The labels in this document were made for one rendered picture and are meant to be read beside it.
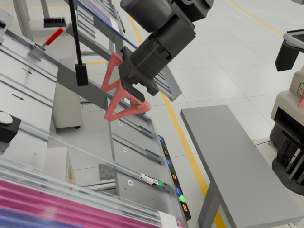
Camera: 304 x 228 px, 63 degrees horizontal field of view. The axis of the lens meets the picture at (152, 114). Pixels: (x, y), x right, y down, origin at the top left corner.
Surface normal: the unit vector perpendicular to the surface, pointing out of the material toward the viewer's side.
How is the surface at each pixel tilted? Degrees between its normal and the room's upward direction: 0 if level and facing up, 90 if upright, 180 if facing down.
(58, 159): 0
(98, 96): 90
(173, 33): 67
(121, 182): 43
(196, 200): 0
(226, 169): 0
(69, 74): 90
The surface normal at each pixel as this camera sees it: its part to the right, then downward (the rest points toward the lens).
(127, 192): 0.70, -0.63
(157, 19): 0.15, 0.69
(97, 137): 0.05, -0.77
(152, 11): 0.30, 0.56
